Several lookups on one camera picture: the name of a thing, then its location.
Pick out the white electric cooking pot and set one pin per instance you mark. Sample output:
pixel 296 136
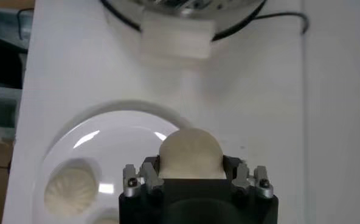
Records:
pixel 177 36

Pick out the white round plate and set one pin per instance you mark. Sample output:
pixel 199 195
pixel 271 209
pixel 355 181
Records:
pixel 122 146

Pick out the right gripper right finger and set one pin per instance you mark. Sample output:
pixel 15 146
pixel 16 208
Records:
pixel 263 184

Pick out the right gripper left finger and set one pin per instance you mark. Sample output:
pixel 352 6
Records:
pixel 131 182

